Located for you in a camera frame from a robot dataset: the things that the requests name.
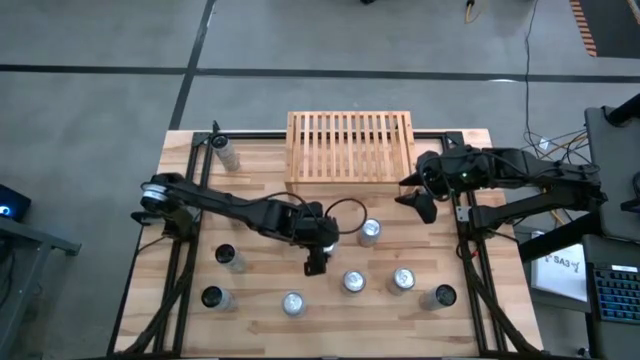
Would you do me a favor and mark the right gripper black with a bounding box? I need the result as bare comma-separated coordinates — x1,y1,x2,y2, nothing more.
394,149,457,225

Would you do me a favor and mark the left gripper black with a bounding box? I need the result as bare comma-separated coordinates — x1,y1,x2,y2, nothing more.
298,212,342,277

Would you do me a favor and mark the silver Diet Coke can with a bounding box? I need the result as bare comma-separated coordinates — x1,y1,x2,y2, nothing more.
341,269,368,295
387,267,417,296

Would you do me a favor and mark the wooden slatted shelf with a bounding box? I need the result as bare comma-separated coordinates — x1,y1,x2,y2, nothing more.
283,110,417,195

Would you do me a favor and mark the slim can with black lid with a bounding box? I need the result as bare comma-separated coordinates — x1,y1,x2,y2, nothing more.
214,243,248,274
210,133,242,173
200,285,237,313
418,283,458,312

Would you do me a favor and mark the black metal bar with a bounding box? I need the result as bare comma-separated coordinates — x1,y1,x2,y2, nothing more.
517,209,604,263

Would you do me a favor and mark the white paper sign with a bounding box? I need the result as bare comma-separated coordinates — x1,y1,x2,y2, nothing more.
529,243,590,304

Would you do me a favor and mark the grey side table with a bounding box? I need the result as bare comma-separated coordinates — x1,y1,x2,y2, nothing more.
583,105,640,241

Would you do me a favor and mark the dark grey desk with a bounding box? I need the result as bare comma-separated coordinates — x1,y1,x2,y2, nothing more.
582,233,640,360

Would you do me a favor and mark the black mat orange striped edge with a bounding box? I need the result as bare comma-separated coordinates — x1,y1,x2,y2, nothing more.
568,0,640,59

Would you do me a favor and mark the grey metal stand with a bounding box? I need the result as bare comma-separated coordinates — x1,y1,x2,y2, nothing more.
0,215,83,359

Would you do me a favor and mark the black device blue light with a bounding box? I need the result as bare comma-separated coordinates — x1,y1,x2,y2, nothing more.
0,183,32,224

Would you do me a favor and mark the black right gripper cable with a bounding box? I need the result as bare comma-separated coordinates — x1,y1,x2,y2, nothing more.
421,162,456,202

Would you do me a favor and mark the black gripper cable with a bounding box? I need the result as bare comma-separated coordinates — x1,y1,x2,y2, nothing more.
249,191,369,236
421,162,456,202

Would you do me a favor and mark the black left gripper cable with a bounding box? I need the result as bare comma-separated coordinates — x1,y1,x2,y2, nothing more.
249,191,369,236

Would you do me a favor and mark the coloured cable bundle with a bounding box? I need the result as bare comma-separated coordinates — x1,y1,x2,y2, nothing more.
522,127,589,157

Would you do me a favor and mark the thin black floor cable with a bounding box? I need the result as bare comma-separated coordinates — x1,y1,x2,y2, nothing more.
522,0,541,146

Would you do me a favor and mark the black clamp bracket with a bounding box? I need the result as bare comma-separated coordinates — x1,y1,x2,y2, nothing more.
130,209,162,227

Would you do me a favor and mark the yellow floor cable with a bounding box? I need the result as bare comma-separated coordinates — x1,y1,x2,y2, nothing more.
463,0,490,25

